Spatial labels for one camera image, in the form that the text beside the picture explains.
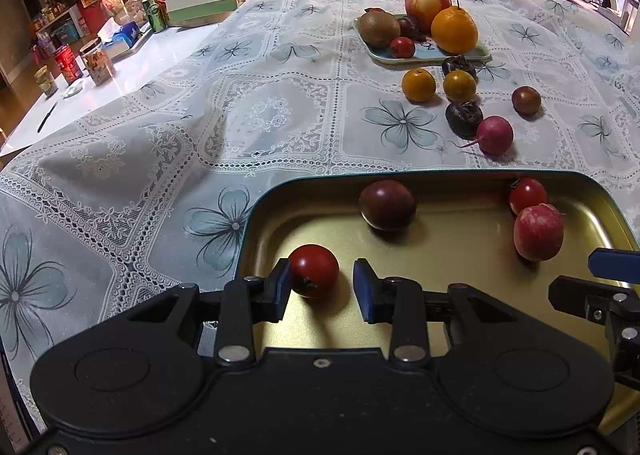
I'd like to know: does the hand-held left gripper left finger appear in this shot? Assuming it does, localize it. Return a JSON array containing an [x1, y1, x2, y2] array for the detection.
[[117, 258, 292, 366]]

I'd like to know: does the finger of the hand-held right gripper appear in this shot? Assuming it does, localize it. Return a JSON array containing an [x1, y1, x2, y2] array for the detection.
[[588, 247, 640, 282], [548, 275, 640, 327]]

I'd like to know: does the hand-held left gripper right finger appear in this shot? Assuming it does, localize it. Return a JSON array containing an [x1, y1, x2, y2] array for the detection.
[[352, 258, 522, 368]]

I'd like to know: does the red cherry tomato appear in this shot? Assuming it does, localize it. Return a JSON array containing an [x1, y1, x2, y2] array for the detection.
[[388, 36, 417, 60], [508, 177, 550, 216], [288, 244, 341, 300]]

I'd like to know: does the gold metal tin tray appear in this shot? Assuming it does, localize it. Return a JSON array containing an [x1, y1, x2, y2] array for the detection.
[[233, 170, 640, 436]]

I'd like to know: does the pink radish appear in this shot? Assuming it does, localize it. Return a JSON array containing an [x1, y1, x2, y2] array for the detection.
[[513, 203, 566, 263], [459, 116, 515, 156]]

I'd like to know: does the dark purple plum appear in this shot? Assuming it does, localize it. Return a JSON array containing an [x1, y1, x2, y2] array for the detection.
[[358, 179, 418, 232]]

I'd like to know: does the white lace floral tablecloth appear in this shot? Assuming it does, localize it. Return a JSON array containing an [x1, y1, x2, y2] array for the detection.
[[0, 0, 640, 436]]

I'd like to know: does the small dark brown tomato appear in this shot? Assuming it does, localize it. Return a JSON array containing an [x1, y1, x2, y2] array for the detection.
[[511, 85, 543, 116]]

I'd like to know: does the dark water chestnut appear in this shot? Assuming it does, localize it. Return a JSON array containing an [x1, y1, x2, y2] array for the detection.
[[444, 101, 484, 140]]

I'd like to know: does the small orange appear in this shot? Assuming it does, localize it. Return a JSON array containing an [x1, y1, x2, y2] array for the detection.
[[442, 69, 478, 104], [401, 67, 438, 104]]

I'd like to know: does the light blue plate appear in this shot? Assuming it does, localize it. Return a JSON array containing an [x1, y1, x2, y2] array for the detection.
[[353, 13, 493, 67]]

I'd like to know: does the dark mangosteen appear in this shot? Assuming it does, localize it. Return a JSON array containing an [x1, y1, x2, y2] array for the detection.
[[441, 54, 478, 81]]

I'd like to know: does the brown kiwi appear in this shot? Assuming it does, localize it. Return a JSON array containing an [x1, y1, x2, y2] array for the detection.
[[357, 10, 402, 49]]

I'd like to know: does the large orange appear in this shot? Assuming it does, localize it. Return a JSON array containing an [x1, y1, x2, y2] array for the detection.
[[430, 0, 480, 56]]

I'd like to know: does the clear snack jar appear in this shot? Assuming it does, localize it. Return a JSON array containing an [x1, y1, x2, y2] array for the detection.
[[78, 38, 116, 87]]

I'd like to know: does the blue tissue box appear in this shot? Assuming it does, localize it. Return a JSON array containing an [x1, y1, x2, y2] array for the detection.
[[97, 20, 141, 58]]

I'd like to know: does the red apple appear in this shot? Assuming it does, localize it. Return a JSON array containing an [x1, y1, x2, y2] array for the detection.
[[404, 0, 453, 34]]

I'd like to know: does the green drink can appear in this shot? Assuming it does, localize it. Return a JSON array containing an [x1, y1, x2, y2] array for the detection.
[[141, 0, 168, 34]]

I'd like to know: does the red tin can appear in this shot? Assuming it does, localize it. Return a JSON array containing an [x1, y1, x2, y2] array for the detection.
[[52, 44, 84, 85]]

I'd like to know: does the small glass jar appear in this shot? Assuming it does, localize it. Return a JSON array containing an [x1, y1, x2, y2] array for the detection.
[[33, 65, 59, 97]]

